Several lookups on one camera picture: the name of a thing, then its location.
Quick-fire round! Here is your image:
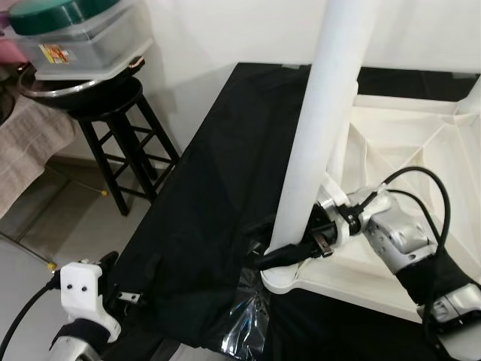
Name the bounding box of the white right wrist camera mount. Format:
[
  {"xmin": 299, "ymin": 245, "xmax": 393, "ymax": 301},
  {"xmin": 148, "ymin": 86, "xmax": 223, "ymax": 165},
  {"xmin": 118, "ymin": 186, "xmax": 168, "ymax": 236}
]
[{"xmin": 316, "ymin": 177, "xmax": 377, "ymax": 245}]

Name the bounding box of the clear container green lid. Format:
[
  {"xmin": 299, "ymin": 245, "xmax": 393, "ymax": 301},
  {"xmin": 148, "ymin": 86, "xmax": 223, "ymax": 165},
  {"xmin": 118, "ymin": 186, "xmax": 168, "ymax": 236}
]
[{"xmin": 6, "ymin": 0, "xmax": 155, "ymax": 80}]

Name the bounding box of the beige tablecloth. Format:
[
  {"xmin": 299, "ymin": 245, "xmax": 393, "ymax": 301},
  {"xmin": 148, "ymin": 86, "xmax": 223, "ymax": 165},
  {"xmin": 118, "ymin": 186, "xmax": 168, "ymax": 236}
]
[{"xmin": 0, "ymin": 98, "xmax": 76, "ymax": 219}]

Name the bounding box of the dark wooden stool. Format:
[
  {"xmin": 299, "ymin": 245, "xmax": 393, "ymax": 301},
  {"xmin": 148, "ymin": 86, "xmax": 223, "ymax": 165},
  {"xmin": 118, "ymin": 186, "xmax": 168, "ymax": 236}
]
[{"xmin": 71, "ymin": 98, "xmax": 181, "ymax": 219}]

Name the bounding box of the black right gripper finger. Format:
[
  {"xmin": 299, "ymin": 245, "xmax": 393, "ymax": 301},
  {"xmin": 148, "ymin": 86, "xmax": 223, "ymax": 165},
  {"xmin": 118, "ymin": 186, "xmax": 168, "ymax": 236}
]
[{"xmin": 252, "ymin": 239, "xmax": 325, "ymax": 272}]

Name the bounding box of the white plastic table top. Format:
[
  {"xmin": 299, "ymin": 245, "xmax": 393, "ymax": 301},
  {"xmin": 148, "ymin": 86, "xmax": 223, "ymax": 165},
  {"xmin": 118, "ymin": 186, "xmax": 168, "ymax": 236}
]
[{"xmin": 259, "ymin": 75, "xmax": 481, "ymax": 324}]

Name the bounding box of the clear adhesive tape patch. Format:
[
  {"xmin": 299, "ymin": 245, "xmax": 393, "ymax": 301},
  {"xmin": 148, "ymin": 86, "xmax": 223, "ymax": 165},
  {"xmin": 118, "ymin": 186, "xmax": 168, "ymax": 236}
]
[{"xmin": 218, "ymin": 290, "xmax": 271, "ymax": 354}]

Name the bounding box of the black tablecloth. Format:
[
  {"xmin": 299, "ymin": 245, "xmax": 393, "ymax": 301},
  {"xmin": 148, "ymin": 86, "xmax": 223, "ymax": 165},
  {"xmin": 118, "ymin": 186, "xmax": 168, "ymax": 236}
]
[{"xmin": 98, "ymin": 62, "xmax": 481, "ymax": 361}]

